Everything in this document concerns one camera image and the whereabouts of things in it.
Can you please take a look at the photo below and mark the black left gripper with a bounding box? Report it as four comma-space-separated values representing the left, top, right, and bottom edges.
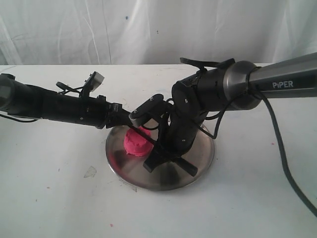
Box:
79, 95, 131, 129

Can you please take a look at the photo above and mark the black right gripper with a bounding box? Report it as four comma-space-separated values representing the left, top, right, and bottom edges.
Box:
143, 111, 201, 176

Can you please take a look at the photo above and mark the pink play dough lump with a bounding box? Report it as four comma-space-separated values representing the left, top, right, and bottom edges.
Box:
123, 128, 153, 157

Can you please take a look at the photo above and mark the black knife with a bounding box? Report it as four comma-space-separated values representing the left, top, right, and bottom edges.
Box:
129, 126, 156, 146

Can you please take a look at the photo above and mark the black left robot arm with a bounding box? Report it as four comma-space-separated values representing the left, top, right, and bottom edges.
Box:
0, 71, 132, 129

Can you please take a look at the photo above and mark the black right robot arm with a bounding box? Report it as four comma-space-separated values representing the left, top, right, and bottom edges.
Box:
143, 53, 317, 176

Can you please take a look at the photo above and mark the round stainless steel plate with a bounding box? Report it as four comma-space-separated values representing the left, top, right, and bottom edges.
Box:
106, 126, 215, 191

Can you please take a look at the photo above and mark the white backdrop curtain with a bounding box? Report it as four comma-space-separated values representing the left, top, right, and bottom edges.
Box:
0, 0, 317, 65

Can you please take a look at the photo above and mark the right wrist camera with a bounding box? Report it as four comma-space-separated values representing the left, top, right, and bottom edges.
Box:
129, 94, 173, 127

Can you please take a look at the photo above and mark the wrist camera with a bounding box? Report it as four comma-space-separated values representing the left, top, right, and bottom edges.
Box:
81, 71, 105, 94
129, 94, 173, 127

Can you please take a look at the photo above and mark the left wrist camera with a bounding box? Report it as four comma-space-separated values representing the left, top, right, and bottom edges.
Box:
81, 71, 105, 94

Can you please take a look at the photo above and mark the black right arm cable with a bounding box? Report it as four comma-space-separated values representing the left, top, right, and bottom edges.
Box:
257, 84, 317, 219

